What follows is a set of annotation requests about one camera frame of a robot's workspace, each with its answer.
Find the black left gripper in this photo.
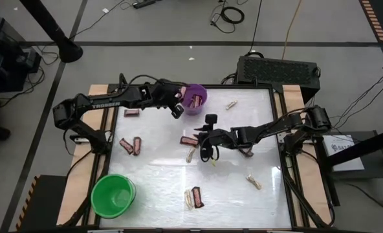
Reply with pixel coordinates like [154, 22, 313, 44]
[151, 80, 187, 109]

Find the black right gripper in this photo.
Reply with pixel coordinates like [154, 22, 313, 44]
[193, 125, 236, 163]

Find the purple halloween bucket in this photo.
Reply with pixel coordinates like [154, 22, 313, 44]
[180, 83, 208, 116]

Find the black power strip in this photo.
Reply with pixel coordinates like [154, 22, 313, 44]
[132, 0, 157, 10]

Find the black mesh-top computer box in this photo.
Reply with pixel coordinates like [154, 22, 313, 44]
[235, 55, 322, 104]

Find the light wooden table panel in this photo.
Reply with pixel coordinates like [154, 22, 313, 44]
[281, 84, 333, 224]
[57, 84, 118, 226]

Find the green plastic bucket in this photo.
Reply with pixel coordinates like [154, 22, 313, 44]
[90, 173, 137, 219]

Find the white printed paper sheet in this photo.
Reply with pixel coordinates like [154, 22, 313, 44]
[322, 134, 366, 172]

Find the black round-foot stand pole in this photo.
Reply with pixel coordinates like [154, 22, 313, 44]
[18, 0, 84, 63]

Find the black slanted stand beam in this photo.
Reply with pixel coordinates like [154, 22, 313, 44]
[327, 126, 383, 168]

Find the dark grey side platform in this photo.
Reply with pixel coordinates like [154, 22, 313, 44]
[314, 129, 383, 208]

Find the black mat orange striped edge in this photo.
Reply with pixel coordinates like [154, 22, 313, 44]
[359, 0, 383, 43]
[16, 174, 68, 232]

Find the black floor equipment stack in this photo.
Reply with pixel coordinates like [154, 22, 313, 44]
[0, 17, 43, 93]

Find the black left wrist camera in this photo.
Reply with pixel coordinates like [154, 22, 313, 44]
[170, 103, 185, 120]

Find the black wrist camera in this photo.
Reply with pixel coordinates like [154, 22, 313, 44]
[204, 113, 218, 130]
[170, 103, 185, 120]

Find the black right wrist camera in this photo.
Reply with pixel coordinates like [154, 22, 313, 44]
[204, 113, 218, 130]

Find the black metal table frame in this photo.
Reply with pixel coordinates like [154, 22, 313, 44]
[81, 72, 336, 231]

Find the long black floor cable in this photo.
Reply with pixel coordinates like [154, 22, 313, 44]
[246, 0, 264, 56]

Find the coiled black floor cable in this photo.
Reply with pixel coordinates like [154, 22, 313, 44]
[210, 1, 246, 34]

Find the yellow floor cable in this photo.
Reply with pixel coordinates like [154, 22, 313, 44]
[281, 0, 304, 61]

